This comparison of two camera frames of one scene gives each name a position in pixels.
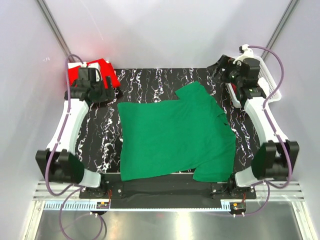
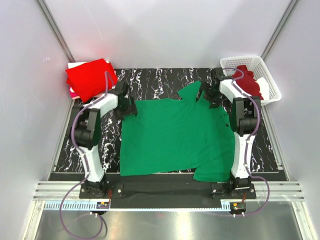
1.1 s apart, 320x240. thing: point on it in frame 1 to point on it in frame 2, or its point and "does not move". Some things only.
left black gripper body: x=101 y=94 to x=122 y=109
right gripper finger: x=214 y=66 to x=215 y=104
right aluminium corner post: x=291 y=7 does not move
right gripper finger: x=217 y=73 to x=198 y=95
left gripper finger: x=110 y=89 to x=120 y=116
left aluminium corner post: x=48 y=16 does not move
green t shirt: x=190 y=134 does not move
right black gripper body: x=232 y=67 to x=212 y=95
